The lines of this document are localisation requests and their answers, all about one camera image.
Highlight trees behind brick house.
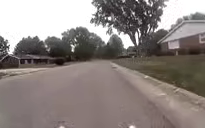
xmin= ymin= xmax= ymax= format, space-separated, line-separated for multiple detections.
xmin=169 ymin=11 xmax=205 ymax=31

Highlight tall leafy tree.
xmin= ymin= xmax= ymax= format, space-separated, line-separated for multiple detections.
xmin=90 ymin=0 xmax=170 ymax=58

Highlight low dark house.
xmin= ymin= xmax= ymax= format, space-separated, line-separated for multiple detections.
xmin=0 ymin=53 xmax=58 ymax=70

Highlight grey asphalt road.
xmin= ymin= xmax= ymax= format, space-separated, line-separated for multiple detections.
xmin=0 ymin=59 xmax=178 ymax=128

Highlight red brick house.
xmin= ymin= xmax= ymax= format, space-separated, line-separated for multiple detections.
xmin=156 ymin=19 xmax=205 ymax=57

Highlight grass lawn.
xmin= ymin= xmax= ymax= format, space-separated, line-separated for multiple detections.
xmin=111 ymin=54 xmax=205 ymax=101

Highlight row of trees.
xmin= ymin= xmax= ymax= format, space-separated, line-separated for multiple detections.
xmin=13 ymin=26 xmax=126 ymax=62

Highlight pale concrete driveway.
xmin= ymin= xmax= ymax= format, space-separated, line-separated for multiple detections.
xmin=0 ymin=67 xmax=52 ymax=76

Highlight pale concrete kerb strip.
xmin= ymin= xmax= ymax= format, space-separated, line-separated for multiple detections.
xmin=110 ymin=61 xmax=205 ymax=128

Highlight dark bush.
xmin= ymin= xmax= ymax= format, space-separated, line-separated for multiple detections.
xmin=54 ymin=57 xmax=66 ymax=66

